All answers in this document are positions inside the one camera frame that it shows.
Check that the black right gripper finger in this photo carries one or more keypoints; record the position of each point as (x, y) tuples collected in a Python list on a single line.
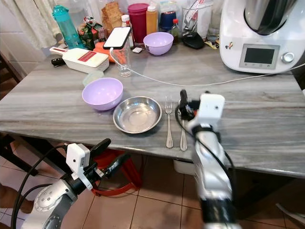
[(184, 102)]

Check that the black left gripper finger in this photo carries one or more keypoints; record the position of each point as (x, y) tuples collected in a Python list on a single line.
[(118, 163), (100, 146)]

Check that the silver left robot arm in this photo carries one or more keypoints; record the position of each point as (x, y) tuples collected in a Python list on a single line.
[(50, 200)]

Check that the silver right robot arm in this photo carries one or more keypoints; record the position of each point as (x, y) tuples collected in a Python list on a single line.
[(212, 177)]

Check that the red plastic basket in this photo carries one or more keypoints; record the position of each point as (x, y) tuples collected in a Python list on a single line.
[(131, 177)]

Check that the silver metal fork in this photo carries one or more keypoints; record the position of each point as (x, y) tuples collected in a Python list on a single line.
[(169, 129)]

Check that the silver metal spoon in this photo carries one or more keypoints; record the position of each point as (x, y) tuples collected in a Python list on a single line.
[(183, 138)]

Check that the stainless steel plate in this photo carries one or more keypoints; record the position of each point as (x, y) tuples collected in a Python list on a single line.
[(137, 114)]

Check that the large purple plastic bowl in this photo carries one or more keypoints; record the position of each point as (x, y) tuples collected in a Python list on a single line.
[(103, 93)]

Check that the white plastic bin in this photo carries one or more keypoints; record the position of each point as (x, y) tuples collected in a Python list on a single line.
[(183, 167)]

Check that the black pouch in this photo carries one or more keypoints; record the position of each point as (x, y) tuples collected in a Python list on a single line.
[(193, 40)]

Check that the small purple plastic bowl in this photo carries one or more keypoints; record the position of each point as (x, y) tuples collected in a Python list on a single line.
[(158, 43)]

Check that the pale green translucent lid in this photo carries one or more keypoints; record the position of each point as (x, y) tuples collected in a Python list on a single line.
[(92, 76)]

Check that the small white charger plug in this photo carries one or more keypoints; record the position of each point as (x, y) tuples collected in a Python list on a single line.
[(137, 49)]

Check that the clear drinking glass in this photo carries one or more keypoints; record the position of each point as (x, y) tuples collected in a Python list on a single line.
[(124, 64)]

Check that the small red capped bottle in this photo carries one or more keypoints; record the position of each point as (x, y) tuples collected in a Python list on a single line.
[(176, 29)]

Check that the dark blue cup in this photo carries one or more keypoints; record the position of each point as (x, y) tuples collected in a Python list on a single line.
[(167, 20)]

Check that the clear utensil container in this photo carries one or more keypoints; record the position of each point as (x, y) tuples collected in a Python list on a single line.
[(198, 19)]

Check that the clear glass jar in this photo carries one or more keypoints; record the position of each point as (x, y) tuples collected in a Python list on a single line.
[(215, 23)]

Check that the white kitchen cooking machine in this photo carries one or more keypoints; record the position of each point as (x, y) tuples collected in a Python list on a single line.
[(238, 33)]

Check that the white slicer with red label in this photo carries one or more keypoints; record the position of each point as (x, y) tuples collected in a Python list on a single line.
[(82, 60)]

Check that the orange sauce bottle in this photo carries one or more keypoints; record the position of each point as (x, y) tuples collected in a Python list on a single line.
[(151, 20)]

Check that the person bare leg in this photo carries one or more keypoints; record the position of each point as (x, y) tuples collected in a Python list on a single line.
[(9, 198)]

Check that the smartphone with white screen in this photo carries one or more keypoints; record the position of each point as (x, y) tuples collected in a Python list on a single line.
[(117, 37)]

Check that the magenta plastic container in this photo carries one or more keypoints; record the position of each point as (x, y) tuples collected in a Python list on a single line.
[(137, 21)]

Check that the orange carrot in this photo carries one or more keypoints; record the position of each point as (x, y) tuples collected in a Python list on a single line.
[(100, 47)]

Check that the dark wooden chair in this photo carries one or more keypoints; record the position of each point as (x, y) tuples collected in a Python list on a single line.
[(7, 76)]

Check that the small white capped bottle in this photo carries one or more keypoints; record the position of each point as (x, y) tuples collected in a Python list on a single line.
[(125, 20)]

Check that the brown snack bag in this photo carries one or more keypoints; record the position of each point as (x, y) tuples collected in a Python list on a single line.
[(112, 15)]

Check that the green packet bundle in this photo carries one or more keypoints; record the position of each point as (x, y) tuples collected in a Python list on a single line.
[(90, 31)]

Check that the teal water bottle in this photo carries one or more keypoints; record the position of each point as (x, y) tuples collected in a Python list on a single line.
[(66, 27)]

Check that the pale curtain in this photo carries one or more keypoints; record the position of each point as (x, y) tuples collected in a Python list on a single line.
[(33, 19)]

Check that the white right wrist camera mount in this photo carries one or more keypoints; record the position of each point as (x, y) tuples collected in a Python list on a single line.
[(210, 109)]

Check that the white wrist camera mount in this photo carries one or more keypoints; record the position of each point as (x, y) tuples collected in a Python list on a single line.
[(77, 159), (210, 109)]

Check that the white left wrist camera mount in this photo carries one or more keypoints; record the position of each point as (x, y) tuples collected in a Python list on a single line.
[(77, 159)]

